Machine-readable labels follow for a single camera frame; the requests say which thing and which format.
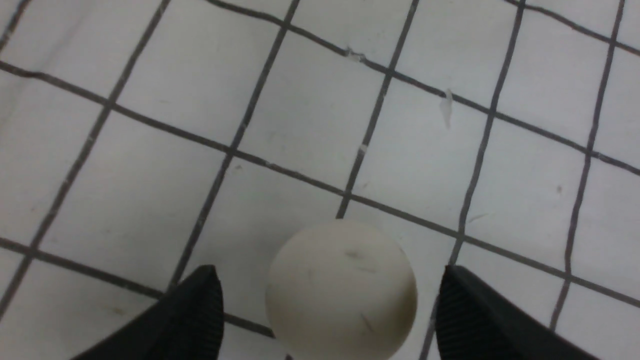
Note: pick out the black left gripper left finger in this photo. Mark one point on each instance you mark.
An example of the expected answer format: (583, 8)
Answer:
(187, 323)

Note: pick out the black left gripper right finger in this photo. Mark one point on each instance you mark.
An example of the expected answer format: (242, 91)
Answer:
(475, 322)

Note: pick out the white ping-pong ball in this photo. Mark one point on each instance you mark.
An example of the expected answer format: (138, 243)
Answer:
(341, 290)

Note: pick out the white black-grid tablecloth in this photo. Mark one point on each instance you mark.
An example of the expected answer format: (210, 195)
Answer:
(143, 138)

